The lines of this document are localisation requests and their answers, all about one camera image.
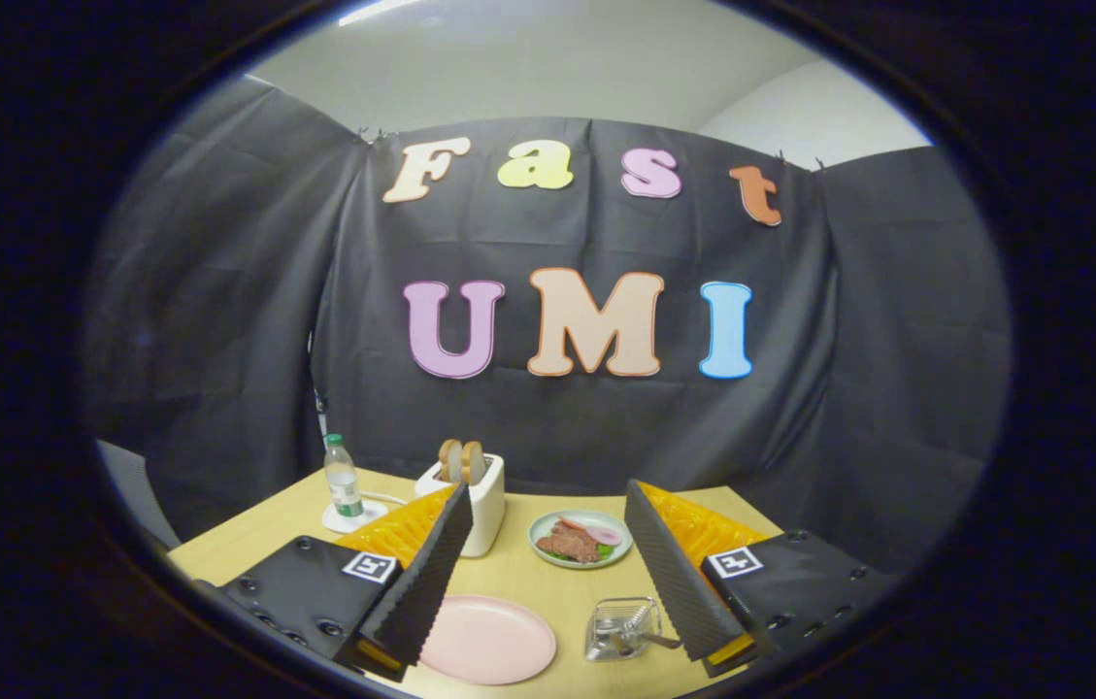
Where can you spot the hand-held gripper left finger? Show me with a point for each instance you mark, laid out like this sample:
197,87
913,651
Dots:
421,582

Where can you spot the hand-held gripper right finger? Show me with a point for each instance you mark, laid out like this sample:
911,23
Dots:
674,582

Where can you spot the pink onion slice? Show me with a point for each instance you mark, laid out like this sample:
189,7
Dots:
606,535

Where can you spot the pink plate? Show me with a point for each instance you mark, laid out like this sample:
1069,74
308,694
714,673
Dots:
489,641

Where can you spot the white toaster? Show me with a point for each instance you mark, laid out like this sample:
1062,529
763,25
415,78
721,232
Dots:
489,505

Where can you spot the white square coaster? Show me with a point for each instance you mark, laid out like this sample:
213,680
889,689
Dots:
334,522

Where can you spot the brown steak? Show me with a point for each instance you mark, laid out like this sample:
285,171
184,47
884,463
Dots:
567,544

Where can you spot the red tomato slice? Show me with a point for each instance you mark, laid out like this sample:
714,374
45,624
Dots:
569,524

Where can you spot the pale green plate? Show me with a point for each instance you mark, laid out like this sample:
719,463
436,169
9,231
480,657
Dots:
540,553

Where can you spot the clear plastic water bottle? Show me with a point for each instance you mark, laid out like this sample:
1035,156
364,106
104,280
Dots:
344,485

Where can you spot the toast slice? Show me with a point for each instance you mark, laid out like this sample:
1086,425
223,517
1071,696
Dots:
474,463
450,461

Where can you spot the black backdrop cloth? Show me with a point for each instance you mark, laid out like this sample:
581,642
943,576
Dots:
606,427

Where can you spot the grey mesh chair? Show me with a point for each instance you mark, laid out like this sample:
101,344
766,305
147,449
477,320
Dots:
135,490

